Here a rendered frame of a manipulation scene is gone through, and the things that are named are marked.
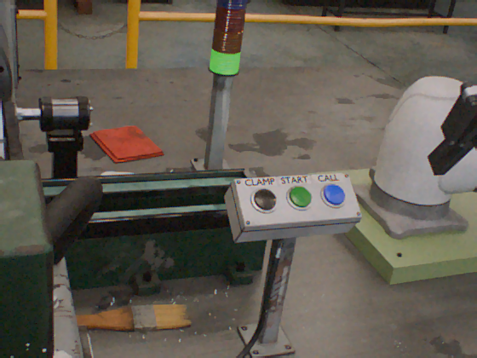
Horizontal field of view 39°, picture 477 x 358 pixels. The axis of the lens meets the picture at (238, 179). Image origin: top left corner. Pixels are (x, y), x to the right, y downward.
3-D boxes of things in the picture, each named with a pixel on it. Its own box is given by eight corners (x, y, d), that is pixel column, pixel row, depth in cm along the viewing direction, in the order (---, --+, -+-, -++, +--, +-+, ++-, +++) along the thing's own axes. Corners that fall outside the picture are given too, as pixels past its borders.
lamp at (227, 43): (216, 54, 133) (219, 32, 131) (208, 44, 138) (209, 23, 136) (244, 54, 135) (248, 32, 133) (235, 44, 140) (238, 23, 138)
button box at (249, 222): (233, 244, 88) (244, 227, 84) (222, 195, 91) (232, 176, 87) (348, 233, 94) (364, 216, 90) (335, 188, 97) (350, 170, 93)
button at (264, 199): (253, 215, 87) (257, 209, 85) (248, 194, 88) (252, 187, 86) (274, 213, 88) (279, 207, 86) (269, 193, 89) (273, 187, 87)
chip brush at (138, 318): (54, 337, 98) (54, 332, 98) (54, 314, 102) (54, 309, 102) (192, 327, 103) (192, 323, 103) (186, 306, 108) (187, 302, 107)
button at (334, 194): (323, 210, 90) (328, 204, 89) (317, 190, 91) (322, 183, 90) (342, 208, 91) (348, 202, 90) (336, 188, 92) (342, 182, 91)
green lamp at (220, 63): (214, 76, 135) (216, 54, 133) (205, 66, 140) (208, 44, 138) (242, 76, 137) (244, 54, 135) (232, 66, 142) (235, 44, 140)
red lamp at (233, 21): (219, 32, 131) (221, 9, 129) (209, 23, 136) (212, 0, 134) (248, 32, 133) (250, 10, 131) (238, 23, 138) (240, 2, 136)
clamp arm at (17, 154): (-1, 118, 113) (6, 195, 93) (-2, 101, 112) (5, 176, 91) (21, 118, 114) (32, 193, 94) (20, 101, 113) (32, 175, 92)
